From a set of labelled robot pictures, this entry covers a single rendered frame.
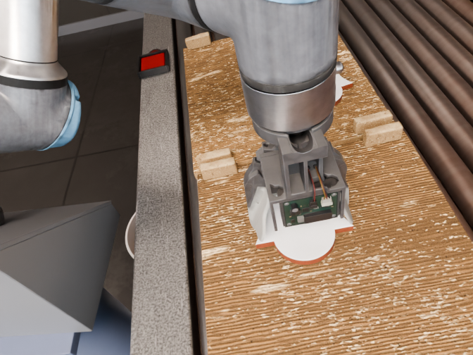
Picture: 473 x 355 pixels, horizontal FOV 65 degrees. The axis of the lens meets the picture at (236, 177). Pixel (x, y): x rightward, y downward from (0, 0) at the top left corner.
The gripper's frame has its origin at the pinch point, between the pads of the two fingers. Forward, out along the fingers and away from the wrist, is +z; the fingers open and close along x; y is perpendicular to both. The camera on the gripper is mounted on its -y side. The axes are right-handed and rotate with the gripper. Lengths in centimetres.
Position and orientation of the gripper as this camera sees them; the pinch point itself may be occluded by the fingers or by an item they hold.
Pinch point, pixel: (298, 213)
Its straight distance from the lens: 49.3
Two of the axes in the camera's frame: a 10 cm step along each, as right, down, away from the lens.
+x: 9.8, -2.0, -0.7
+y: 1.1, 7.5, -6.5
